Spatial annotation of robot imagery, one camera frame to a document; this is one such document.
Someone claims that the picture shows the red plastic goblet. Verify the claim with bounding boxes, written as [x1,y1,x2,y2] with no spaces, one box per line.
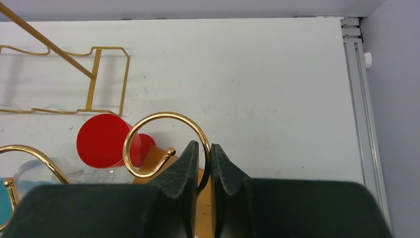
[76,114,157,169]

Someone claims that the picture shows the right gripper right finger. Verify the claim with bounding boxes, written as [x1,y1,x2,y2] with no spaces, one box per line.
[210,144,392,238]

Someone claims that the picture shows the aluminium table frame rail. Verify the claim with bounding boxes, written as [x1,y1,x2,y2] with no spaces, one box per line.
[340,17,391,226]

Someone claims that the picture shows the tall gold wire glass rack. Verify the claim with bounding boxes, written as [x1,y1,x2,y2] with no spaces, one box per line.
[0,3,130,117]

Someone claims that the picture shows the clear glass near red goblet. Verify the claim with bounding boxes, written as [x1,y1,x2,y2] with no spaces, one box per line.
[13,160,114,183]

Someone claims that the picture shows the blue plastic goblet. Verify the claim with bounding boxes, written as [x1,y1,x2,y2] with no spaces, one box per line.
[0,178,20,232]

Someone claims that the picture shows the gold hook rack wooden base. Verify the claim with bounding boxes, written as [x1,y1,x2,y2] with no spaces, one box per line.
[0,112,214,238]

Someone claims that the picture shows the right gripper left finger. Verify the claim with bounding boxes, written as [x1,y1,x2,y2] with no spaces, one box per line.
[2,141,200,238]

